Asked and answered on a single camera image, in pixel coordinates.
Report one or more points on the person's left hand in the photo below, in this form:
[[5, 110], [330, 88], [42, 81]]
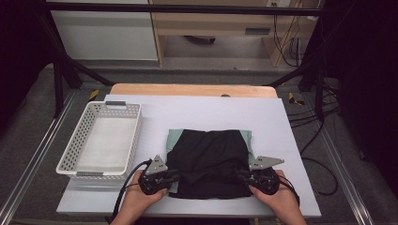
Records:
[[137, 200]]

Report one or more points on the black metal stand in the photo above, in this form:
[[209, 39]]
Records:
[[319, 93], [58, 90]]

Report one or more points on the white perforated plastic basket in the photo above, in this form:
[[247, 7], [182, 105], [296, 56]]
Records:
[[106, 143]]

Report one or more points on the black and green t-shirt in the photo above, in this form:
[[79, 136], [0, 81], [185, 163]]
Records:
[[206, 156]]

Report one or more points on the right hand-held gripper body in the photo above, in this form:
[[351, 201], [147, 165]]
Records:
[[266, 181]]

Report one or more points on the white cabinet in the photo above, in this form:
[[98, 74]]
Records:
[[103, 34]]

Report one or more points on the person's right hand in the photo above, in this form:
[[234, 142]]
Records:
[[280, 201]]

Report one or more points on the black frame crossbar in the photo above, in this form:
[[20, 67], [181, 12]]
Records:
[[187, 8]]

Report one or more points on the dark chair base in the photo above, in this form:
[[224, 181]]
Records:
[[200, 40]]

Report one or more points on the black curtain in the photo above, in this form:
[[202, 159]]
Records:
[[18, 47], [366, 62]]

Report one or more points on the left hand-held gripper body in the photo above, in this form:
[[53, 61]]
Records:
[[156, 167]]

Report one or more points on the light wooden desk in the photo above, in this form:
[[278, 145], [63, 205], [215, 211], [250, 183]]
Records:
[[203, 25]]

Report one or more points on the aluminium floor rail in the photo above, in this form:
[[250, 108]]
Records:
[[345, 175], [39, 153]]

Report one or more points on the white wall socket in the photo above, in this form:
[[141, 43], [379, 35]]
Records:
[[278, 3]]

